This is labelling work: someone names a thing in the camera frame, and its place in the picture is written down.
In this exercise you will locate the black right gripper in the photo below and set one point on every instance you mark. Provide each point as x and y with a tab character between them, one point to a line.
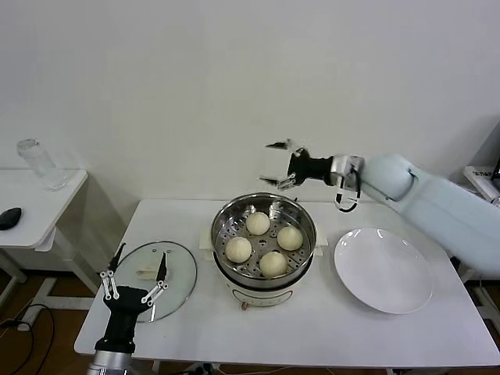
310	170

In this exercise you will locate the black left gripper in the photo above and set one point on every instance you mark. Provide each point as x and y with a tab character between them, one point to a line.
123	304

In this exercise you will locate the glass pot lid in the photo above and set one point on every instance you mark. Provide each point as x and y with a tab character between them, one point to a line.
145	272

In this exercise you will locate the white steamed baozi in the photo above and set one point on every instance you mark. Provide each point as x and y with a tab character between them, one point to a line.
239	250
273	265
258	223
290	238

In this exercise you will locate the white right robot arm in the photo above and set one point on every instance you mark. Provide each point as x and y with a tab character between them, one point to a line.
429	203

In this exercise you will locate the perforated steel steamer basket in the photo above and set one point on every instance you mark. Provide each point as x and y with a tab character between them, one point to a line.
265	244

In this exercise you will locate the white side table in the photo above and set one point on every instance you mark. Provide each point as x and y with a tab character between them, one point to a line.
35	203

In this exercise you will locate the white oval plate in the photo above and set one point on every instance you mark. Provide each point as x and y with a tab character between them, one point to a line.
383	269

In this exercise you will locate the black computer mouse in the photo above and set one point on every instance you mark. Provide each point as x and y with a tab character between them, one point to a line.
9	218

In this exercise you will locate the clear glass bottle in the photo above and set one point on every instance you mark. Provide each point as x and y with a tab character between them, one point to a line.
43	168

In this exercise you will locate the white desk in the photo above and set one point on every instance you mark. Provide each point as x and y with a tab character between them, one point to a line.
478	183

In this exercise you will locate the white printed label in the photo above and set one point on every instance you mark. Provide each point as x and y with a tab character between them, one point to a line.
482	172

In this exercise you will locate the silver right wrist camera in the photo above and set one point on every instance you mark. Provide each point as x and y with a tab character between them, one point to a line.
347	166

